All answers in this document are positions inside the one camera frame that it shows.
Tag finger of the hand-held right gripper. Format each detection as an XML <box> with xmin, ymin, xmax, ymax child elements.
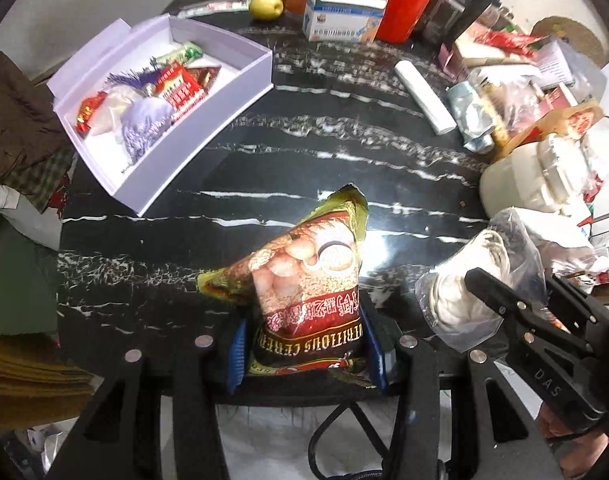
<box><xmin>465</xmin><ymin>267</ymin><xmax>598</xmax><ymax>361</ymax></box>
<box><xmin>549</xmin><ymin>275</ymin><xmax>609</xmax><ymax>323</ymax></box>

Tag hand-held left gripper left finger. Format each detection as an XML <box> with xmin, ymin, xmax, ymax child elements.
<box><xmin>47</xmin><ymin>319</ymin><xmax>248</xmax><ymax>480</ymax></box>

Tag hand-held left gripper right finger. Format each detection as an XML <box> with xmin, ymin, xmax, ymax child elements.
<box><xmin>362</xmin><ymin>305</ymin><xmax>565</xmax><ymax>480</ymax></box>

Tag clear bag white round contents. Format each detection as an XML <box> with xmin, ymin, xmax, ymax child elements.
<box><xmin>415</xmin><ymin>208</ymin><xmax>548</xmax><ymax>354</ymax></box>

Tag gold cereal packet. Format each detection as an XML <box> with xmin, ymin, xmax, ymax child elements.
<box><xmin>197</xmin><ymin>183</ymin><xmax>380</xmax><ymax>391</ymax></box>

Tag white lidded gift box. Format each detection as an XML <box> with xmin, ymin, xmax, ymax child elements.
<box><xmin>49</xmin><ymin>14</ymin><xmax>274</xmax><ymax>218</ymax></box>

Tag purple tassel sachet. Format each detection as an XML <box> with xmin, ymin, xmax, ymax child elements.
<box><xmin>107</xmin><ymin>67</ymin><xmax>178</xmax><ymax>166</ymax></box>

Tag red white striped snack packet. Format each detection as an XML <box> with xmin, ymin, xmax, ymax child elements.
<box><xmin>154</xmin><ymin>62</ymin><xmax>208</xmax><ymax>111</ymax></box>

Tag brown snack packet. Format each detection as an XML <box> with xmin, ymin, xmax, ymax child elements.
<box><xmin>189</xmin><ymin>66</ymin><xmax>223</xmax><ymax>89</ymax></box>

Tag small red snack packet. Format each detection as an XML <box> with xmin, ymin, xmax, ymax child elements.
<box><xmin>74</xmin><ymin>92</ymin><xmax>108</xmax><ymax>134</ymax></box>

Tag person's right hand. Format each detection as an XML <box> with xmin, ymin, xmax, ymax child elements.
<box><xmin>537</xmin><ymin>401</ymin><xmax>609</xmax><ymax>480</ymax></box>

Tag white plastic jar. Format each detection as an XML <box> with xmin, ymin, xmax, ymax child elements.
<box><xmin>479</xmin><ymin>134</ymin><xmax>593</xmax><ymax>219</ymax></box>

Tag brown paper bag red print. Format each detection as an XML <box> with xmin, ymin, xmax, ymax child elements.
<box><xmin>499</xmin><ymin>100</ymin><xmax>606</xmax><ymax>157</ymax></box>

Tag light blue pouch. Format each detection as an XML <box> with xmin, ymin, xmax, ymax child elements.
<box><xmin>445</xmin><ymin>81</ymin><xmax>496</xmax><ymax>155</ymax></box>

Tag white plastic bag roll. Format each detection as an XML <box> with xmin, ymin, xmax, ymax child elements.
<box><xmin>395</xmin><ymin>60</ymin><xmax>457</xmax><ymax>136</ymax></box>

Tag green cushion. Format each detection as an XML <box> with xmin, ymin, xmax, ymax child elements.
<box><xmin>0</xmin><ymin>215</ymin><xmax>61</xmax><ymax>336</ymax></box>

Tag printed paper sheets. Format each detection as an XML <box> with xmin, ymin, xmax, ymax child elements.
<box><xmin>537</xmin><ymin>42</ymin><xmax>578</xmax><ymax>86</ymax></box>

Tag red snack bag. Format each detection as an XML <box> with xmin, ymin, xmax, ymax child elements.
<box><xmin>477</xmin><ymin>30</ymin><xmax>541</xmax><ymax>57</ymax></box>

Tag round woven mat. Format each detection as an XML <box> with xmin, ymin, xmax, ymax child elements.
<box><xmin>532</xmin><ymin>16</ymin><xmax>606</xmax><ymax>69</ymax></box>

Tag clear packet beige contents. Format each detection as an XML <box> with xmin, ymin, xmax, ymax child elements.
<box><xmin>89</xmin><ymin>85</ymin><xmax>140</xmax><ymax>137</ymax></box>

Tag green snack packet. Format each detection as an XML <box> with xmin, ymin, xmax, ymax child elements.
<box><xmin>157</xmin><ymin>42</ymin><xmax>206</xmax><ymax>66</ymax></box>

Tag brown plaid lined jacket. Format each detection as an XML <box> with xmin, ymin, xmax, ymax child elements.
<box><xmin>0</xmin><ymin>51</ymin><xmax>78</xmax><ymax>214</ymax></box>

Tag red plastic bottle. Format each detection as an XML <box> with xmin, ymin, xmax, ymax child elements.
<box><xmin>375</xmin><ymin>0</ymin><xmax>435</xmax><ymax>44</ymax></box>

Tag blue white medicine box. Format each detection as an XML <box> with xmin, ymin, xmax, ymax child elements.
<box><xmin>301</xmin><ymin>0</ymin><xmax>387</xmax><ymax>44</ymax></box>

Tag long red white strip packet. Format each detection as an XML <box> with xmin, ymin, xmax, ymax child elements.
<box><xmin>177</xmin><ymin>0</ymin><xmax>250</xmax><ymax>19</ymax></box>

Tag yellow lemon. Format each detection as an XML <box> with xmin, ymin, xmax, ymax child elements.
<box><xmin>248</xmin><ymin>0</ymin><xmax>284</xmax><ymax>21</ymax></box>

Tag black cable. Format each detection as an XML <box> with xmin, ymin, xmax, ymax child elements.
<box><xmin>309</xmin><ymin>394</ymin><xmax>438</xmax><ymax>480</ymax></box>

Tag wooden chair frame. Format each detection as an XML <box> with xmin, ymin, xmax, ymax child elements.
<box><xmin>0</xmin><ymin>332</ymin><xmax>96</xmax><ymax>436</ymax></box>

